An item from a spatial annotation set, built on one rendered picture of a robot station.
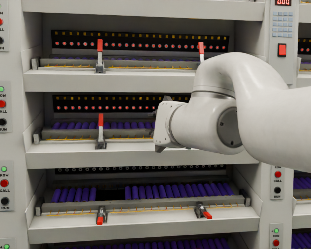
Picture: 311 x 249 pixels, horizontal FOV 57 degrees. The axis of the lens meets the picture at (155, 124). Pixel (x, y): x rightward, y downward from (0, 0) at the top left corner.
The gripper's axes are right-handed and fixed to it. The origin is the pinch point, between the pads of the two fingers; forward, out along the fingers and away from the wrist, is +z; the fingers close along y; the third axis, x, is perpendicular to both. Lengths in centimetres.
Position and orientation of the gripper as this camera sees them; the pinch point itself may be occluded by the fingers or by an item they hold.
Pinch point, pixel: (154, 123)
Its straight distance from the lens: 71.6
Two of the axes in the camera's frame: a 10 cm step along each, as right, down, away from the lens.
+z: -3.8, -0.2, 9.3
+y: 1.7, -9.8, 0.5
